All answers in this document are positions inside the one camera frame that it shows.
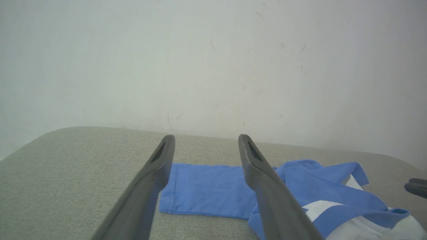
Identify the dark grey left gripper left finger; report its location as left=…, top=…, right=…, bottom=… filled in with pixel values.
left=91, top=135, right=176, bottom=240

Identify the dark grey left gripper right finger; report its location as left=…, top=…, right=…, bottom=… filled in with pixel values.
left=238, top=134, right=324, bottom=240

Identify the blue and white t-shirt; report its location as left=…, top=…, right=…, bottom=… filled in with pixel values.
left=158, top=159, right=427, bottom=240

